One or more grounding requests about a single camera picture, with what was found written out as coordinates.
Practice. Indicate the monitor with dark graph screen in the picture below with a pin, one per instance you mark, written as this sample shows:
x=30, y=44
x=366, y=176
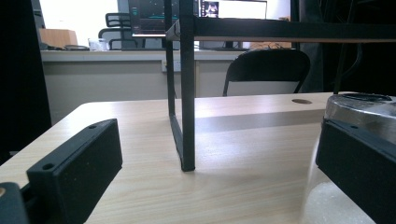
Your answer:
x=149, y=15

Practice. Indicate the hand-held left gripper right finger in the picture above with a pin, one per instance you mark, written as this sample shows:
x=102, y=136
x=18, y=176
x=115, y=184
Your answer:
x=358, y=168

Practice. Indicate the small dark device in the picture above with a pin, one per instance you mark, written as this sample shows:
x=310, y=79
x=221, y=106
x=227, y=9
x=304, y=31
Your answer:
x=76, y=47

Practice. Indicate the black metal shelf rack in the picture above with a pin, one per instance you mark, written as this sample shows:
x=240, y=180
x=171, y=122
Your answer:
x=188, y=93

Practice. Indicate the clear plastic cup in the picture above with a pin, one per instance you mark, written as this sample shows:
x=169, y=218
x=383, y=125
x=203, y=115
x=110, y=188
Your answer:
x=97, y=44

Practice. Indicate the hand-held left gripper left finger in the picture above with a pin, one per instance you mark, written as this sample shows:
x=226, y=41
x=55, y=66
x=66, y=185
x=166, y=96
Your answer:
x=77, y=168

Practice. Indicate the white wall socket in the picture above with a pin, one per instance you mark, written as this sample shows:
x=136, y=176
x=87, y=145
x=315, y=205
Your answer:
x=176, y=65

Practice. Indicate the glass jar with metal lid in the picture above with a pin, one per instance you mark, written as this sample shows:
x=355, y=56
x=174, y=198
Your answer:
x=358, y=112

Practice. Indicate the long beige office desk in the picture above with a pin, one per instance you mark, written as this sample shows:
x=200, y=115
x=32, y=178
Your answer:
x=93, y=81

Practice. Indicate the monitor with bright screen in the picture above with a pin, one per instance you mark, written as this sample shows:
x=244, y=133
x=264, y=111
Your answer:
x=243, y=9

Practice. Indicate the black folding chair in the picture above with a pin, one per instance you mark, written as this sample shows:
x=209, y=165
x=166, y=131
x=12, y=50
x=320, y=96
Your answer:
x=267, y=65

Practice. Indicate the black office chair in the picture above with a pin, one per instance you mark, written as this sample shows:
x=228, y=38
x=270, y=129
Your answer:
x=118, y=20

